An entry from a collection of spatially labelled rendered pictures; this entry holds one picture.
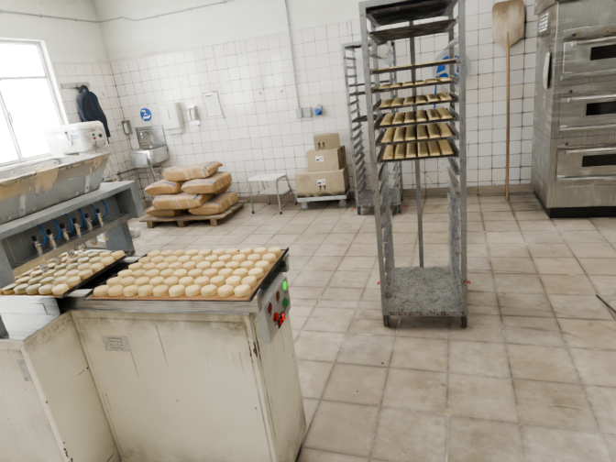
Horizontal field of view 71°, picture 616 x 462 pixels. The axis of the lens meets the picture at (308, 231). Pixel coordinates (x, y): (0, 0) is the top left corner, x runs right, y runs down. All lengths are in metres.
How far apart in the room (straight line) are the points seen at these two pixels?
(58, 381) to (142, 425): 0.36
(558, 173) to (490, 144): 1.16
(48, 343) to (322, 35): 4.62
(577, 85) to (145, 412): 3.99
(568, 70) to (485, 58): 1.20
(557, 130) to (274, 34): 3.32
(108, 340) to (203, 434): 0.48
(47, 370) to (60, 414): 0.17
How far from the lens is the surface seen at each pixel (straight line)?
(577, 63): 4.41
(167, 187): 5.65
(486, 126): 5.40
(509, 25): 5.32
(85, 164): 1.88
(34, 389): 1.77
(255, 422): 1.62
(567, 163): 4.50
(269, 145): 5.87
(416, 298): 2.79
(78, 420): 1.88
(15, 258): 1.72
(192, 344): 1.52
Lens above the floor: 1.48
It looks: 19 degrees down
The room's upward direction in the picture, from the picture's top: 8 degrees counter-clockwise
